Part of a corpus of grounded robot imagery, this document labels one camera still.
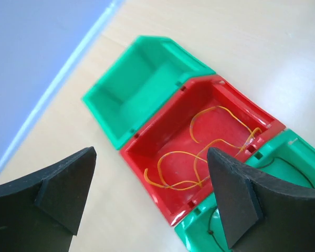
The red plastic bin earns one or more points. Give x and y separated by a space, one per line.
169 153

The near green plastic bin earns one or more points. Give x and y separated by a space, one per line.
287 157

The aluminium table edge frame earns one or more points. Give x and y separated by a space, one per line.
40 44

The green plastic bin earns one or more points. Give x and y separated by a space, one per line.
287 157
139 83

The far green plastic bin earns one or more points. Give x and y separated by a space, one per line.
139 83

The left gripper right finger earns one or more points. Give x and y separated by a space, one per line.
260 212

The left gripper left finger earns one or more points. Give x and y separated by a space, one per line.
42 211

